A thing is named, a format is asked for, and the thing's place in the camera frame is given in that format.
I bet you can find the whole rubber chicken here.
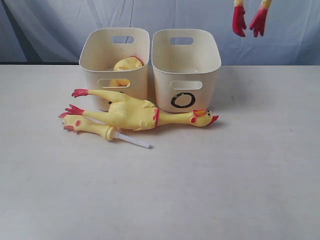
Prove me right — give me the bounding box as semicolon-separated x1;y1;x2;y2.
232;0;272;38
60;89;219;131

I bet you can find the headless rubber chicken body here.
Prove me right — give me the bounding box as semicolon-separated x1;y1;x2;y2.
106;56;144;87

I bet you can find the whole rubber chicken front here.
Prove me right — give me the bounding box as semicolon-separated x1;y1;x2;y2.
232;0;272;38

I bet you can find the cream bin with black circle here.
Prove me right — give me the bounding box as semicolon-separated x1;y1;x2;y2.
151;28;222;113

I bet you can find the detached rubber chicken head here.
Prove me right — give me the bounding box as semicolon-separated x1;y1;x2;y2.
58;112;151;149

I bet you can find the cream left plastic bin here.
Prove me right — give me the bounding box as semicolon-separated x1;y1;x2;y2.
79;27;150;100

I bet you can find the blue-white backdrop curtain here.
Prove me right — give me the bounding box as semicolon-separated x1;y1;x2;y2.
0;0;320;65

